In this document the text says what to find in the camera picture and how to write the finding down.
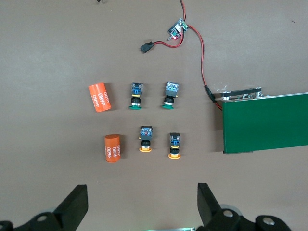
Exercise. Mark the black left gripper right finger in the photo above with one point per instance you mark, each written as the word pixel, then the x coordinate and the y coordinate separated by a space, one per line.
pixel 209 207

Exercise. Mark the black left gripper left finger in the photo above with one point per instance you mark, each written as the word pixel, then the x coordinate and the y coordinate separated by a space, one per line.
pixel 67 211

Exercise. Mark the yellow push button switch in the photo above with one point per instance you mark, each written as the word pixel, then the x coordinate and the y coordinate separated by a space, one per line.
pixel 175 144
pixel 146 137

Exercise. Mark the orange 4680 cylinder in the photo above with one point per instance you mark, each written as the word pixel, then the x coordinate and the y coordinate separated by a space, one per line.
pixel 99 97
pixel 112 149

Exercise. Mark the green push button switch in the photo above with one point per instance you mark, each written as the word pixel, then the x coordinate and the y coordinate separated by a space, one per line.
pixel 170 93
pixel 136 96

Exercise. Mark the green conveyor belt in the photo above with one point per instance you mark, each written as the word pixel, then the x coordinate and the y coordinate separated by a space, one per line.
pixel 264 122

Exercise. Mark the black plug with red lead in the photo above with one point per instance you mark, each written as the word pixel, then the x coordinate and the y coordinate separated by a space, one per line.
pixel 146 47

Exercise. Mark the small speed controller board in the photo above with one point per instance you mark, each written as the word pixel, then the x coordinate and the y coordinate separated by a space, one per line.
pixel 178 28

